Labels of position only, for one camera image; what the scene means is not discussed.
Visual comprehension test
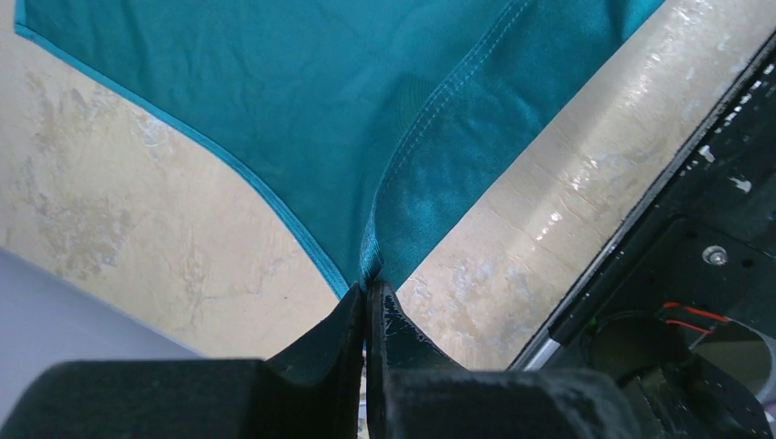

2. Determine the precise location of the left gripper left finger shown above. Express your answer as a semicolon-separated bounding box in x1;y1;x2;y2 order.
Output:
1;289;364;438

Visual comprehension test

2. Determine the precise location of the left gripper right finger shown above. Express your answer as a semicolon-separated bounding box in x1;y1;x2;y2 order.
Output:
366;282;640;438

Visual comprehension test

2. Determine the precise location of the teal cloth napkin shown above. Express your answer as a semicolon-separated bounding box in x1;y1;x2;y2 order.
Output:
14;1;659;295

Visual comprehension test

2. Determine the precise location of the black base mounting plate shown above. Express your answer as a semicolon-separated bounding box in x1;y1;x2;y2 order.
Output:
512;37;775;438

